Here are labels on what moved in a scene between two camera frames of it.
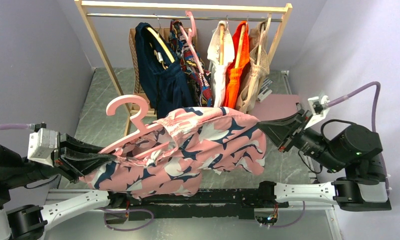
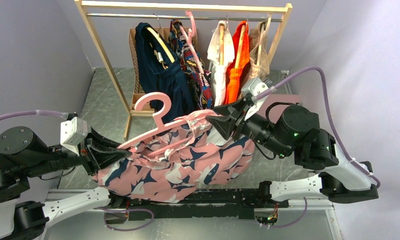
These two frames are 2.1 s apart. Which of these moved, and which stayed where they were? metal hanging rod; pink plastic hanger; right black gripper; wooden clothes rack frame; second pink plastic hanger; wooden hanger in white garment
Moved: right black gripper; pink plastic hanger
Stayed: metal hanging rod; wooden clothes rack frame; second pink plastic hanger; wooden hanger in white garment
